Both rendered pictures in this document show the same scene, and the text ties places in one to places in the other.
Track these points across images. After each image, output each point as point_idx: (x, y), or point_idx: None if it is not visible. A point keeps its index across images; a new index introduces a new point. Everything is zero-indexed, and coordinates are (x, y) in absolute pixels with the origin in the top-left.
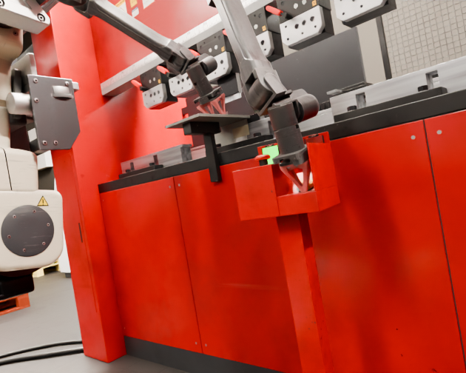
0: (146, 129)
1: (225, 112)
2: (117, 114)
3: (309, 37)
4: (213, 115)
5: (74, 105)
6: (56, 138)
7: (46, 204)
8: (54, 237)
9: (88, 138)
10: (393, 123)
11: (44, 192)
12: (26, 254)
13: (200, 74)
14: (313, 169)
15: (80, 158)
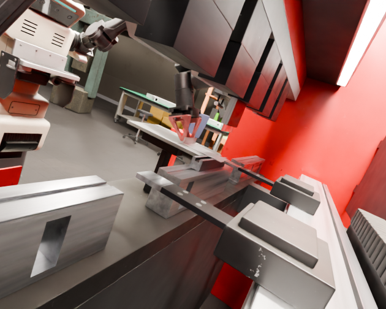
0: (309, 141)
1: (184, 137)
2: (287, 116)
3: (149, 47)
4: (143, 129)
5: (13, 74)
6: None
7: None
8: None
9: (247, 125)
10: None
11: None
12: None
13: (177, 84)
14: None
15: (233, 136)
